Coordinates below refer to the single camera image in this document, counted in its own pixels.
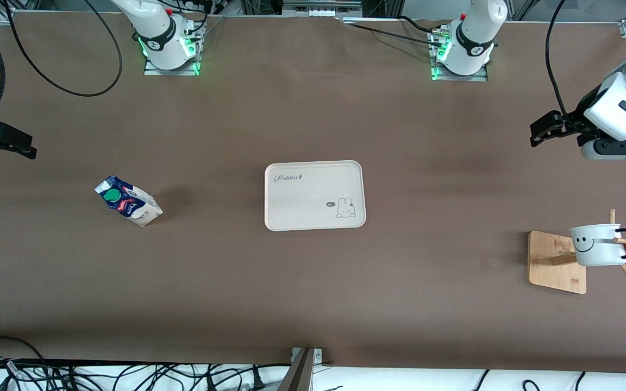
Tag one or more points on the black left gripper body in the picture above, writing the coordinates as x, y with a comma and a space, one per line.
572, 124

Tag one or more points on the blue white milk carton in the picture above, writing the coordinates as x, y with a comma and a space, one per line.
128, 202

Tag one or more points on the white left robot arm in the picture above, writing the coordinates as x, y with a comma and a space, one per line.
473, 43

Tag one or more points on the cream rabbit print tray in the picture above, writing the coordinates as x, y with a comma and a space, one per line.
313, 190

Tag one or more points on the wooden mug tree stand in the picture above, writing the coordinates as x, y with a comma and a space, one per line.
555, 271

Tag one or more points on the grey equipment box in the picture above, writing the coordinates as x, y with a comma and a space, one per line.
321, 7

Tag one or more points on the aluminium profile post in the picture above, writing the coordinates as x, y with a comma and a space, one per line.
299, 374

